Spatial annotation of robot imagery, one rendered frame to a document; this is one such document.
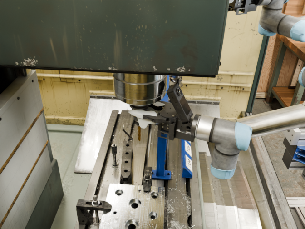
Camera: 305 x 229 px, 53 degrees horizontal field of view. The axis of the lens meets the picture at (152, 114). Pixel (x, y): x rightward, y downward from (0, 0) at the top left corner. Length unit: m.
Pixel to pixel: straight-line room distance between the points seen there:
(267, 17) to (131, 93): 0.69
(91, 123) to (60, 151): 0.29
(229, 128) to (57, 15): 0.53
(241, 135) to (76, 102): 1.54
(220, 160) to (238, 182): 0.84
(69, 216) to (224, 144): 1.04
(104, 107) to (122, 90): 1.25
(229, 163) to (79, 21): 0.57
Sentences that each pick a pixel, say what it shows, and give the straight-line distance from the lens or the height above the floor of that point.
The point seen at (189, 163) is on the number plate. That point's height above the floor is 0.94.
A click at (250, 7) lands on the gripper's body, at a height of 1.65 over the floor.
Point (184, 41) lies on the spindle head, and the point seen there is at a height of 1.68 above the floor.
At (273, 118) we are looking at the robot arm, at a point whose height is 1.38.
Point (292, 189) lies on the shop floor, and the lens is 2.93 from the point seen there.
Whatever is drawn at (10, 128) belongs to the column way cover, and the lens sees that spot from 1.11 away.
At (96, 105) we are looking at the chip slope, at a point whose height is 0.83.
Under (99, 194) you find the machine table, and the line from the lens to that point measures 1.40.
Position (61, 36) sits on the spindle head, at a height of 1.68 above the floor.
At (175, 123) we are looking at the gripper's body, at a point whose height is 1.41.
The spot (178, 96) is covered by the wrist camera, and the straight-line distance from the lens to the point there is 0.88.
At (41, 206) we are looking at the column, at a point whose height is 0.81.
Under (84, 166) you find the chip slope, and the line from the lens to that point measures 1.91.
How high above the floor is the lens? 1.92
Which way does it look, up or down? 33 degrees down
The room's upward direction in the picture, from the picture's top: 2 degrees clockwise
